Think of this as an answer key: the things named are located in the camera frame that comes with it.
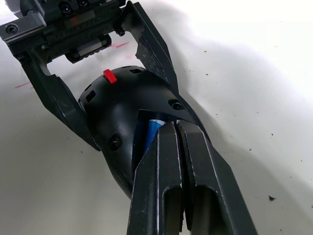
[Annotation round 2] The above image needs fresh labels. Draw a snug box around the blue battery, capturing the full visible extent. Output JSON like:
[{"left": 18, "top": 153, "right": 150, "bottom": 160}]
[{"left": 136, "top": 117, "right": 170, "bottom": 156}]

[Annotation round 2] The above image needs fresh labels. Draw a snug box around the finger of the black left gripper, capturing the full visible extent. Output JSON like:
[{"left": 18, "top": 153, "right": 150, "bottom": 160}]
[
  {"left": 19, "top": 47, "right": 101, "bottom": 151},
  {"left": 119, "top": 0, "right": 179, "bottom": 95}
]

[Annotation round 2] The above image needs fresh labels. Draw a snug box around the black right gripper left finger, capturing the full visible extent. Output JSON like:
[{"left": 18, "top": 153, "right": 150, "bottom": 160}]
[{"left": 126, "top": 121, "right": 186, "bottom": 235}]

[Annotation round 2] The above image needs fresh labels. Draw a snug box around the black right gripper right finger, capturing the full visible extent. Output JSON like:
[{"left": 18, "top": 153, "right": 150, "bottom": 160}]
[{"left": 176, "top": 121, "right": 259, "bottom": 235}]

